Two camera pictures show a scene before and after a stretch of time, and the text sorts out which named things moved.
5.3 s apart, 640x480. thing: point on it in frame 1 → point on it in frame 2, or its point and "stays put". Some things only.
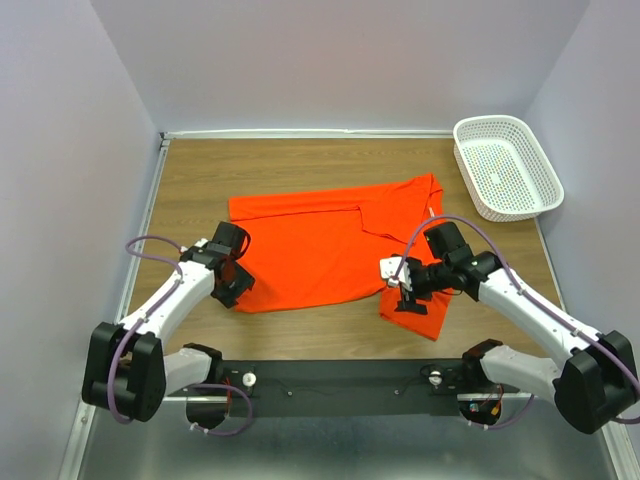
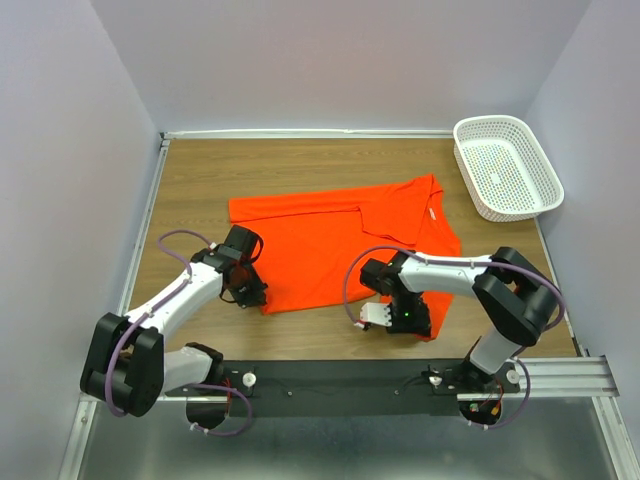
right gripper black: (408, 302) → (420, 326)
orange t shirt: (324, 251) stays put
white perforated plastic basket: (505, 171) stays put
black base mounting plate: (277, 387) stays put
